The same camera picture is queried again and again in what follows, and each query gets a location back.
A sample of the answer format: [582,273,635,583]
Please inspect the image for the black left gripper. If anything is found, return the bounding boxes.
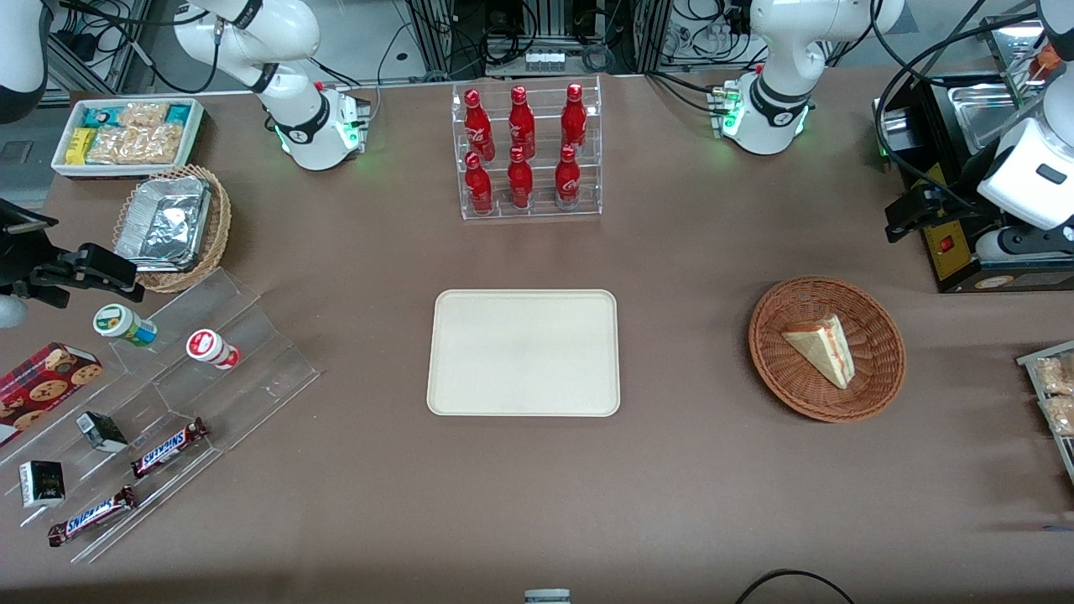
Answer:
[886,176,1004,245]

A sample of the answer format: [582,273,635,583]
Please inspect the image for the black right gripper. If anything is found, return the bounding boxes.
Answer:
[0,200,145,308]

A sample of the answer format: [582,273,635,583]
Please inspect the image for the triangular sandwich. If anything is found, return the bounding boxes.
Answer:
[781,315,855,391]

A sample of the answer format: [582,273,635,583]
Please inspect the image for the tan wicker basket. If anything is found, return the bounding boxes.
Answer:
[113,164,232,294]

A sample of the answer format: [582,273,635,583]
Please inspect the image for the round brown wicker basket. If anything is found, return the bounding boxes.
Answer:
[748,276,907,423]

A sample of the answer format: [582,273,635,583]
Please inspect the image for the metal tray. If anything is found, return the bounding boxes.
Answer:
[1017,340,1074,486]

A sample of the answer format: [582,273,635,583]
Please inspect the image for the beige rectangular tray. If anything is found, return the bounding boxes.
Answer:
[426,289,622,418]

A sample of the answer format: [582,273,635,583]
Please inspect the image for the green label yoghurt cup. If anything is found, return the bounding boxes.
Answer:
[92,304,159,348]

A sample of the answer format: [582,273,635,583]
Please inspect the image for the aluminium foil container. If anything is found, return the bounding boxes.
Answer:
[115,176,212,272]

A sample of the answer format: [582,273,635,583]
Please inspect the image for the black countertop appliance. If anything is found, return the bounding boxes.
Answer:
[873,71,1074,294]

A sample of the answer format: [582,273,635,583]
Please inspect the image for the red cookie box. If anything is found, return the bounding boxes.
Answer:
[0,341,104,448]

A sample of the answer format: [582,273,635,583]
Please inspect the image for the clear rice cracker packet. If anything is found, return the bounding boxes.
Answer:
[117,102,171,129]
[86,126,143,165]
[134,123,187,165]

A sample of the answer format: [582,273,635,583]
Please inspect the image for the red label yoghurt cup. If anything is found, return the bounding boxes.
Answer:
[185,329,242,371]

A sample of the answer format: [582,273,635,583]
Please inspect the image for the small black box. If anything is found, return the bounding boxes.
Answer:
[18,460,66,509]
[76,411,129,454]

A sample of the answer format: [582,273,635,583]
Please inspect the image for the snickers bar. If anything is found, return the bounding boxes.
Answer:
[130,417,209,480]
[47,486,138,548]

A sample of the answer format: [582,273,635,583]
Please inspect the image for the white rectangular snack bin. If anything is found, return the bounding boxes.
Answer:
[50,97,206,180]

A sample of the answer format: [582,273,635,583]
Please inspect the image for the clear acrylic stepped stand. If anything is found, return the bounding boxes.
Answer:
[0,268,321,565]

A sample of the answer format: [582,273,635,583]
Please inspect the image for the red cola bottle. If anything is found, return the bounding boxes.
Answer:
[508,86,537,160]
[555,144,582,209]
[465,151,494,216]
[560,82,588,156]
[464,89,496,162]
[507,147,534,211]

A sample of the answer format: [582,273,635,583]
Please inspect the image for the clear acrylic bottle rack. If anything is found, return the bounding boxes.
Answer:
[451,75,603,221]

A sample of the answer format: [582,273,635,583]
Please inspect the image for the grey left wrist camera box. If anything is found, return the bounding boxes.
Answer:
[973,225,1074,263]

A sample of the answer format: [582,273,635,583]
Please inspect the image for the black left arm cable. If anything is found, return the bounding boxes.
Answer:
[873,0,1045,219]

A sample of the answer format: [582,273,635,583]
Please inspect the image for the black cable on table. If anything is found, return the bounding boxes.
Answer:
[735,569,855,604]

